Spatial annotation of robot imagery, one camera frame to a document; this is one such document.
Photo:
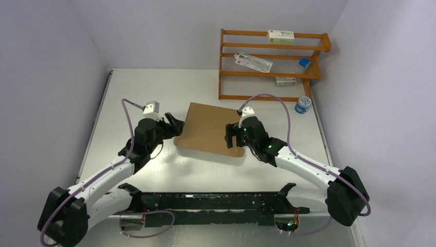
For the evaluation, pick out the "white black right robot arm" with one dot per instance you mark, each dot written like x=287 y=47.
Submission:
x=340 y=192

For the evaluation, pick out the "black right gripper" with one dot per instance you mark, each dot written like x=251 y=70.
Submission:
x=233 y=129

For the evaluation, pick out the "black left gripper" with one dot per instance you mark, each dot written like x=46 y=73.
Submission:
x=177 y=125

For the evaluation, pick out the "small blue block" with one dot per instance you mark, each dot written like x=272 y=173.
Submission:
x=305 y=62

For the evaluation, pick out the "green white box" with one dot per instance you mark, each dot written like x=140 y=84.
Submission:
x=280 y=37

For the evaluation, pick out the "brown cardboard box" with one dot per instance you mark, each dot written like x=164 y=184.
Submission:
x=205 y=130

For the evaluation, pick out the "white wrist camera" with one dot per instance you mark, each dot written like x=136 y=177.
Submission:
x=246 y=112
x=151 y=111

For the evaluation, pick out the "orange wooden shelf rack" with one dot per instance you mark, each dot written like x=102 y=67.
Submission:
x=237 y=82

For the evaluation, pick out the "blue white round jar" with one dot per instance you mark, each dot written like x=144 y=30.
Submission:
x=303 y=104

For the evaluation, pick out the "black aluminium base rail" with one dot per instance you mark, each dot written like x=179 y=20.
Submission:
x=195 y=209

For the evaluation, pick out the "small grey-white box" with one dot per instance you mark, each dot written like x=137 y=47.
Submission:
x=286 y=81

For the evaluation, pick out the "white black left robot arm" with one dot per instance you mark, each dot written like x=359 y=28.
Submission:
x=69 y=213

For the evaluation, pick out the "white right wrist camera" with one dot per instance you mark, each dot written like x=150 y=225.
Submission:
x=246 y=112

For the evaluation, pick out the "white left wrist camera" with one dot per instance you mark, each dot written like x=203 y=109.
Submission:
x=151 y=111

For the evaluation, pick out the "flat white packet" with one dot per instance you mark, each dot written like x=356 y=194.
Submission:
x=252 y=62

